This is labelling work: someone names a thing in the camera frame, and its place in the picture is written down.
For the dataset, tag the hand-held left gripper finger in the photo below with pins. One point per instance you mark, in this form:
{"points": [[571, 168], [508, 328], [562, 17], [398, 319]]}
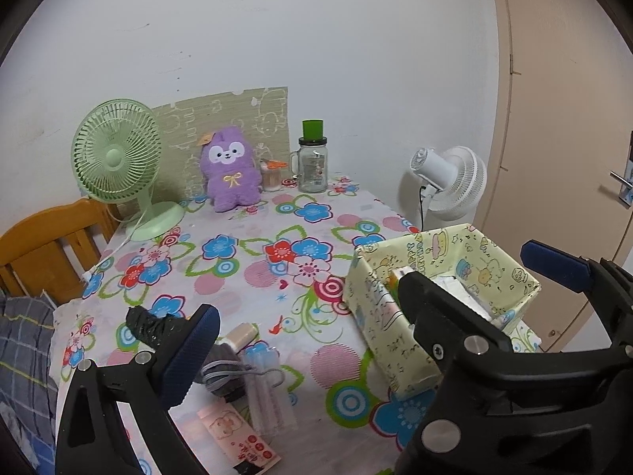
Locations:
{"points": [[190, 356]]}

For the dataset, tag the green desk fan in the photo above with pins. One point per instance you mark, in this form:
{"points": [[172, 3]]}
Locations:
{"points": [[116, 158]]}

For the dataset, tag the small white orange item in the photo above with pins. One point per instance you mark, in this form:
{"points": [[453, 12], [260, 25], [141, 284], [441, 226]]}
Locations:
{"points": [[395, 279]]}

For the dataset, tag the yellow cartoon print box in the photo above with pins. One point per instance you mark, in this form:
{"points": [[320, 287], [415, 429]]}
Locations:
{"points": [[376, 316]]}

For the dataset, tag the glass jar mug green lid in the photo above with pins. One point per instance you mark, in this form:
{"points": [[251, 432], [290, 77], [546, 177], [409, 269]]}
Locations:
{"points": [[312, 168]]}

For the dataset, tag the white packet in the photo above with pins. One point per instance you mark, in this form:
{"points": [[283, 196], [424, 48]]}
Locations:
{"points": [[465, 294]]}

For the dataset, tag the green patterned foam board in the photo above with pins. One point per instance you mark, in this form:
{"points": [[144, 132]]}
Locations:
{"points": [[222, 111]]}

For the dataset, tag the wooden chair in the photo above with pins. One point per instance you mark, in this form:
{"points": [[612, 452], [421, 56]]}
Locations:
{"points": [[44, 242]]}

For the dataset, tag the black textured sock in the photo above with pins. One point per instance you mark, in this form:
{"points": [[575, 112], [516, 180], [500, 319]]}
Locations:
{"points": [[148, 326]]}

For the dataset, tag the beige white sock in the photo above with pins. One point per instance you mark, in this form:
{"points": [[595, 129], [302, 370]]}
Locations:
{"points": [[241, 337]]}

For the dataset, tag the small jar orange lid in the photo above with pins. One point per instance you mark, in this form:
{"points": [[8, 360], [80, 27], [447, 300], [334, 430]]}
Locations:
{"points": [[272, 178]]}

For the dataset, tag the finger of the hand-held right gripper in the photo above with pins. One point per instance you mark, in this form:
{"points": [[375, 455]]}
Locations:
{"points": [[556, 264], [455, 321]]}

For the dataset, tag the white fan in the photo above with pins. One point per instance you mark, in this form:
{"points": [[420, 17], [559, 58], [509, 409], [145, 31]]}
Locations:
{"points": [[455, 178]]}

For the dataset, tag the purple plush toy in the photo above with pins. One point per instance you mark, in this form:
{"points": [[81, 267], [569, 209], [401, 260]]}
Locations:
{"points": [[231, 173]]}

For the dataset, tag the clear pink packet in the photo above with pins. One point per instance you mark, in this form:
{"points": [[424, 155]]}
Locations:
{"points": [[269, 405]]}

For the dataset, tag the pink packet red dots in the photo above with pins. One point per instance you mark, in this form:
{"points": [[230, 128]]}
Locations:
{"points": [[237, 435]]}

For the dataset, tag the beige door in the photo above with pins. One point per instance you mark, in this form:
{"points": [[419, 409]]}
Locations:
{"points": [[559, 109]]}

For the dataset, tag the floral tablecloth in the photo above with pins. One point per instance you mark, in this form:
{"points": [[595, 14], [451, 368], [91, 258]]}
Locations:
{"points": [[306, 381]]}

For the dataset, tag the blue plaid cloth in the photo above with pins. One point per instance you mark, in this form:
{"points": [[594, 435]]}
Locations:
{"points": [[24, 356]]}

